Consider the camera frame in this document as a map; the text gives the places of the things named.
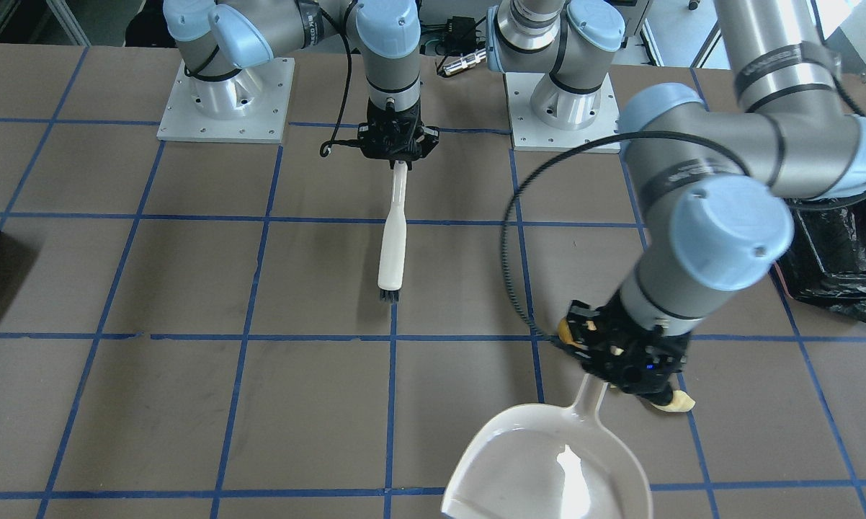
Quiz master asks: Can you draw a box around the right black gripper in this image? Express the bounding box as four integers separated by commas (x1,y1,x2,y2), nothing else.
357,101,439,165

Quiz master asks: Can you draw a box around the beige arch-shaped trash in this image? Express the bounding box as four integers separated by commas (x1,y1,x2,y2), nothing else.
648,389,696,413

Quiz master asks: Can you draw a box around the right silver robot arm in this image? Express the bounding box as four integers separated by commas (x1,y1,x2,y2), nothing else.
159,1,439,162

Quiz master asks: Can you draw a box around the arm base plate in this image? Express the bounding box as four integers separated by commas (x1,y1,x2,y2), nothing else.
156,57,295,145
504,73,620,152

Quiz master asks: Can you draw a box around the white hand brush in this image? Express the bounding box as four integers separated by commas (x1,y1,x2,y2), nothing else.
378,161,408,303

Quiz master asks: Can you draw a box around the beige plastic dustpan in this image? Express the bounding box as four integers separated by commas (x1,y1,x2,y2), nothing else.
440,375,654,518

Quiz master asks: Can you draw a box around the black bag lined bin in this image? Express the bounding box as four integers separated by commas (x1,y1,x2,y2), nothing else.
777,200,866,323

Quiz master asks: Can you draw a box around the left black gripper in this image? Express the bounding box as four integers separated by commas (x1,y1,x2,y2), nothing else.
557,299,689,401

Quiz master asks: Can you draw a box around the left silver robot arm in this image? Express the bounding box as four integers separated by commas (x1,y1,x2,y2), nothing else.
532,1,866,412

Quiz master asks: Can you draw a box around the black braided cable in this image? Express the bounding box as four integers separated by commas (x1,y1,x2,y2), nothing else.
500,131,754,341
320,0,365,158

